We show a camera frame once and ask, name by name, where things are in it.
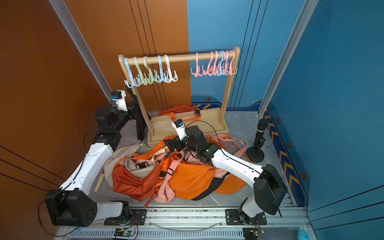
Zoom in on blue cloth right corner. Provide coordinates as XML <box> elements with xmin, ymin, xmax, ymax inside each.
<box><xmin>298</xmin><ymin>230</ymin><xmax>311</xmax><ymax>240</ymax></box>

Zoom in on orange crescent bag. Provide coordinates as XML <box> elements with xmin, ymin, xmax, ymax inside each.
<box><xmin>168</xmin><ymin>161</ymin><xmax>217</xmax><ymax>200</ymax></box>
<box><xmin>215</xmin><ymin>175</ymin><xmax>247</xmax><ymax>195</ymax></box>

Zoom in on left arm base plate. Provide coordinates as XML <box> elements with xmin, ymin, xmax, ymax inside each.
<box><xmin>104</xmin><ymin>209</ymin><xmax>147</xmax><ymax>227</ymax></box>

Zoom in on wooden clothes rack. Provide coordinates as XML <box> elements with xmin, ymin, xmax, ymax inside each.
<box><xmin>118</xmin><ymin>47</ymin><xmax>240</xmax><ymax>147</ymax></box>

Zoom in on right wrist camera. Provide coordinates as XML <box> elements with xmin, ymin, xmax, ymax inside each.
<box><xmin>172</xmin><ymin>119</ymin><xmax>187</xmax><ymax>141</ymax></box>

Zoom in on pink hook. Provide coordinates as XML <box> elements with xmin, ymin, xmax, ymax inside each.
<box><xmin>220</xmin><ymin>51</ymin><xmax>231</xmax><ymax>76</ymax></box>
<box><xmin>228</xmin><ymin>50</ymin><xmax>238</xmax><ymax>76</ymax></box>

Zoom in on black crescent bag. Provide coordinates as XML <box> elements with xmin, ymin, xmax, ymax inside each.
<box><xmin>192</xmin><ymin>172</ymin><xmax>231</xmax><ymax>201</ymax></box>

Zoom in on green circuit board left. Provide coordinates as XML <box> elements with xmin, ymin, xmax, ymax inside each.
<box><xmin>114</xmin><ymin>229</ymin><xmax>136</xmax><ymax>238</ymax></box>

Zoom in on light blue hook leftmost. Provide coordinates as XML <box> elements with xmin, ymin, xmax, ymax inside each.
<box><xmin>124</xmin><ymin>58</ymin><xmax>141</xmax><ymax>89</ymax></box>

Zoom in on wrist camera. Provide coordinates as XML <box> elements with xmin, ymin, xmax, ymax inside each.
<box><xmin>111</xmin><ymin>90</ymin><xmax>128</xmax><ymax>112</ymax></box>
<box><xmin>172</xmin><ymin>119</ymin><xmax>187</xmax><ymax>141</ymax></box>

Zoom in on pink waist bag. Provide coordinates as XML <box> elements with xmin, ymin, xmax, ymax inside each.
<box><xmin>205</xmin><ymin>134</ymin><xmax>247</xmax><ymax>158</ymax></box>

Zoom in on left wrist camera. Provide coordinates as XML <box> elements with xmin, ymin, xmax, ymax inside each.
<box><xmin>111</xmin><ymin>90</ymin><xmax>128</xmax><ymax>112</ymax></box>

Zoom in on beige crescent bag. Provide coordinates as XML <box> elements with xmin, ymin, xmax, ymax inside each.
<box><xmin>104</xmin><ymin>144</ymin><xmax>168</xmax><ymax>185</ymax></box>

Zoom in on pink hook rightmost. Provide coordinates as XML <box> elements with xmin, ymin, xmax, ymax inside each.
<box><xmin>228</xmin><ymin>50</ymin><xmax>238</xmax><ymax>76</ymax></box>

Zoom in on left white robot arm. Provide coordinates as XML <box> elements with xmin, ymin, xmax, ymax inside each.
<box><xmin>44</xmin><ymin>101</ymin><xmax>142</xmax><ymax>227</ymax></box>

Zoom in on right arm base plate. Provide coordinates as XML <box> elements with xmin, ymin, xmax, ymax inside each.
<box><xmin>225</xmin><ymin>209</ymin><xmax>268</xmax><ymax>226</ymax></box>

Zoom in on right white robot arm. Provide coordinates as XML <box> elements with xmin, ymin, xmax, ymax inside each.
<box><xmin>164</xmin><ymin>126</ymin><xmax>288</xmax><ymax>224</ymax></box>

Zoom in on circuit board right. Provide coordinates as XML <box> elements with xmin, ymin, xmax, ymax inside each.
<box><xmin>243</xmin><ymin>228</ymin><xmax>265</xmax><ymax>240</ymax></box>

